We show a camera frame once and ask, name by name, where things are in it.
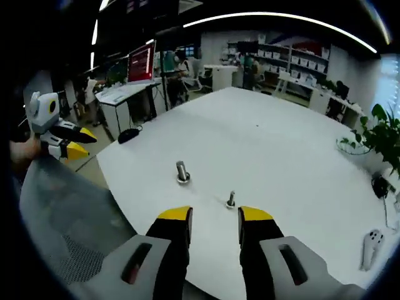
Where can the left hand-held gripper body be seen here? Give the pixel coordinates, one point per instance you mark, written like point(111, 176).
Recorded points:
point(43, 112)

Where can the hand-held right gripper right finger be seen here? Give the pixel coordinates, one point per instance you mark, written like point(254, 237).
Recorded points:
point(265, 268)

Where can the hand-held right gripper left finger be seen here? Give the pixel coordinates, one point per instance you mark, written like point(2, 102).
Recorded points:
point(147, 268)

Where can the small threaded steel stud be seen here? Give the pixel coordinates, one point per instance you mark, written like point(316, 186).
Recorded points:
point(231, 196)

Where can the large threaded steel stud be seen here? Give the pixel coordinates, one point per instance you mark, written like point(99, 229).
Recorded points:
point(180, 167)

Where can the person's left hand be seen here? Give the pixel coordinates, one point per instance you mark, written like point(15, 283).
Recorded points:
point(25, 151)

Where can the black computer mouse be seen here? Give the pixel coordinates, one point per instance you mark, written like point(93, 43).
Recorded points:
point(128, 135)

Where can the white office desk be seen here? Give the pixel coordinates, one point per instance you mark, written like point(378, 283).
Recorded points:
point(122, 97)

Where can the grey mesh office chair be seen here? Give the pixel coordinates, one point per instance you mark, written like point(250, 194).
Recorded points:
point(62, 212)

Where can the monitor with red screen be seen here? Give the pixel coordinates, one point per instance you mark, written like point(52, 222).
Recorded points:
point(141, 64)

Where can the white handheld controller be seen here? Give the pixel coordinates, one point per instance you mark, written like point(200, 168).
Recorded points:
point(370, 247)

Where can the small black device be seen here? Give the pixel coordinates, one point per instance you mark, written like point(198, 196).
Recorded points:
point(379, 186)

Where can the white counter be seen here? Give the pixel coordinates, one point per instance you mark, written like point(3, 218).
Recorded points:
point(223, 76)

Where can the green potted plant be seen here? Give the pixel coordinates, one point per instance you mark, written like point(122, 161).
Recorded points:
point(382, 134)

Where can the long white side desk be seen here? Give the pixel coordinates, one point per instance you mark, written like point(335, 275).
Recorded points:
point(322, 97)

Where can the shelving with white bins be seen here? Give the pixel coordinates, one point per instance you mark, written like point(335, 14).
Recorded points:
point(290, 59)

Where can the window with blinds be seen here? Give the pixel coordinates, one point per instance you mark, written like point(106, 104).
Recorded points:
point(390, 78)

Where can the long curved ceiling light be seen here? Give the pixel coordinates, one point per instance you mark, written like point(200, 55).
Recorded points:
point(281, 17)

